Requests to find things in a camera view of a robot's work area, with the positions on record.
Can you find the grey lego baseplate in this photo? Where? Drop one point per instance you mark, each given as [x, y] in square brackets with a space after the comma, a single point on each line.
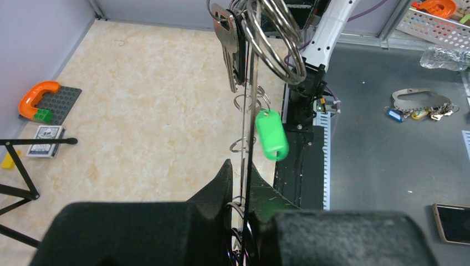
[59, 103]

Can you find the green lego brick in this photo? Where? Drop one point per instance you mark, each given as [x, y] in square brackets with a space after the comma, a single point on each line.
[43, 115]

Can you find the smartphone on metal table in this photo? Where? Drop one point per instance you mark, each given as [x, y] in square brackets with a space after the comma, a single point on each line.
[452, 223]

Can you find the blue playing card box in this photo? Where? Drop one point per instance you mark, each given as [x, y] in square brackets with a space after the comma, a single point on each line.
[46, 132]

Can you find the black tripod stand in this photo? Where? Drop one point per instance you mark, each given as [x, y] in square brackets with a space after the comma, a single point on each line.
[31, 194]

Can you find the orange object in basket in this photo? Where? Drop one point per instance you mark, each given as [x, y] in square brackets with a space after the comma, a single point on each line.
[439, 8]

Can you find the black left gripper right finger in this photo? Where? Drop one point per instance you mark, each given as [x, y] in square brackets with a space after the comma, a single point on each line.
[280, 233]

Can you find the green plastic key tag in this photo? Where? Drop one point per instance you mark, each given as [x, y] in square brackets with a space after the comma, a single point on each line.
[272, 136]

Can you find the orange plastic arch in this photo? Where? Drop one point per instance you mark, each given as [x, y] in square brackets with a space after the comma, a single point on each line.
[27, 106]

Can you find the clear plastic water bottle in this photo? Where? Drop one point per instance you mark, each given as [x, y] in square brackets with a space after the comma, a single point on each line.
[437, 57]

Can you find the spare metal key bunch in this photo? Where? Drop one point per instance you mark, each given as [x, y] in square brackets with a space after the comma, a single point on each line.
[419, 103]

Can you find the white perforated plastic basket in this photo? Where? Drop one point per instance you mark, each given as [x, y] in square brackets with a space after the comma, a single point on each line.
[452, 33]

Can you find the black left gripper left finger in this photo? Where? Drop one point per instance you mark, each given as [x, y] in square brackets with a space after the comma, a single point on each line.
[192, 232]

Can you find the yellow lego brick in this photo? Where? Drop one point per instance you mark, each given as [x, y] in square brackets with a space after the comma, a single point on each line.
[8, 162]

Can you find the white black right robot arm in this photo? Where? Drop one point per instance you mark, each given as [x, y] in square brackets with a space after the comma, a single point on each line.
[317, 53]

